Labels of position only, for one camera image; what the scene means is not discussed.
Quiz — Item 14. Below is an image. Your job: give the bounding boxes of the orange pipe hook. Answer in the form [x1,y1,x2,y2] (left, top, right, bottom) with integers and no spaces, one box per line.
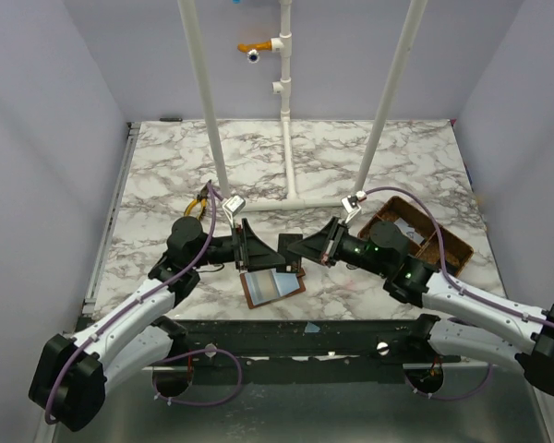
[237,38,284,53]

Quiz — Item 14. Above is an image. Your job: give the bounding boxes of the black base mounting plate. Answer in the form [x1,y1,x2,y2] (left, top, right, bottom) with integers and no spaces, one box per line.
[153,315,459,393]

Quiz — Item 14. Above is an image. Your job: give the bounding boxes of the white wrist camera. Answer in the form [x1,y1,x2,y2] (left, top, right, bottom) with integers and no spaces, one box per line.
[222,195,246,227]
[341,190,367,225]

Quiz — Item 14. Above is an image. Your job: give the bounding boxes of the brown woven divided tray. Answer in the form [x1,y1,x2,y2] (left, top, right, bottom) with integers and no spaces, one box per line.
[358,196,474,277]

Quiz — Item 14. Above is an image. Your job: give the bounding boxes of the yellow handled pliers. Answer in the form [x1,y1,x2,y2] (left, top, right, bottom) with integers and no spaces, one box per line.
[184,180,211,221]

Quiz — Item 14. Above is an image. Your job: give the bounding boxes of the dark black credit card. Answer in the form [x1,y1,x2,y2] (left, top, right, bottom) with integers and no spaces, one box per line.
[276,233,306,277]

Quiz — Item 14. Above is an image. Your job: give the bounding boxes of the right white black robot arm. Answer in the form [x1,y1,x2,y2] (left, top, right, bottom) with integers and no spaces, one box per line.
[288,218,554,397]

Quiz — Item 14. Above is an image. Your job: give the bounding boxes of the grey card in tray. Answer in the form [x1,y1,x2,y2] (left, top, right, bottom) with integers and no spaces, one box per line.
[394,218,426,245]

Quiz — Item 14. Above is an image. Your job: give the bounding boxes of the brown leather card holder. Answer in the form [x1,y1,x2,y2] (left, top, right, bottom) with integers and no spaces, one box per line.
[240,269,306,309]

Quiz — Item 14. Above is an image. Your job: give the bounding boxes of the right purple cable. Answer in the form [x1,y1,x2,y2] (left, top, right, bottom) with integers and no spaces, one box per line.
[362,186,554,401]

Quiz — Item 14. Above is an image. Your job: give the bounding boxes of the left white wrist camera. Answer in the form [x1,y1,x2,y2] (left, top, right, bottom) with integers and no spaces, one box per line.
[222,195,246,227]

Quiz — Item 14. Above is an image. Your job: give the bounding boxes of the purple cable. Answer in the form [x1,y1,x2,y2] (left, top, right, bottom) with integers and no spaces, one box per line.
[43,182,244,425]
[362,186,554,401]

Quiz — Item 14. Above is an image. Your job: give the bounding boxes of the blue white small ball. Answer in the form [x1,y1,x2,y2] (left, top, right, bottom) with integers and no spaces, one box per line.
[247,49,259,64]

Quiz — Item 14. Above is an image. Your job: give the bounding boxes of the aluminium rail frame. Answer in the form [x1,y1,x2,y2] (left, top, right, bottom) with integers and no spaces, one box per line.
[82,122,141,312]

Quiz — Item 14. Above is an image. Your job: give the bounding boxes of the white PVC pipe frame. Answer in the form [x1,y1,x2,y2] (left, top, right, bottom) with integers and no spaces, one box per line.
[177,1,428,211]

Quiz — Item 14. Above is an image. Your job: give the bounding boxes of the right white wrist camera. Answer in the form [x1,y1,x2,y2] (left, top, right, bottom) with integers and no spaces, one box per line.
[341,190,367,225]

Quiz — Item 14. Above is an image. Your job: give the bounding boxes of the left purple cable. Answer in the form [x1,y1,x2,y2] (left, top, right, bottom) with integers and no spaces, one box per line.
[43,182,244,425]

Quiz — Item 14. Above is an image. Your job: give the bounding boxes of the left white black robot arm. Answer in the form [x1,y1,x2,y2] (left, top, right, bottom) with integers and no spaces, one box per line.
[29,216,285,431]

